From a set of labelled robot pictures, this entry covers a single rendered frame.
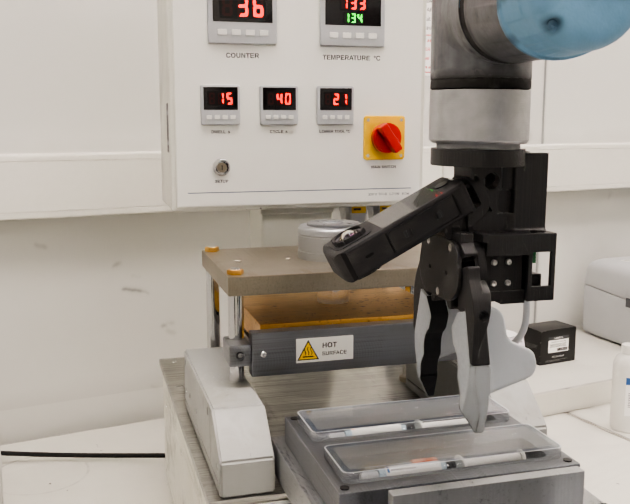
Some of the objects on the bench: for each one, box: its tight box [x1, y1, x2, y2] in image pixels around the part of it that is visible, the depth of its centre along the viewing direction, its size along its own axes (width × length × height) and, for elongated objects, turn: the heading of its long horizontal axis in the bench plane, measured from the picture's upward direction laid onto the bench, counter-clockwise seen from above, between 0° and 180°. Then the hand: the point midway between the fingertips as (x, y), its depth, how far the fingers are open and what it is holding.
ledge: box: [526, 329, 630, 417], centre depth 163 cm, size 30×84×4 cm
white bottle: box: [610, 342, 630, 433], centre depth 138 cm, size 5×5×14 cm
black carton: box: [524, 320, 576, 366], centre depth 163 cm, size 6×9×7 cm
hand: (444, 401), depth 66 cm, fingers open, 8 cm apart
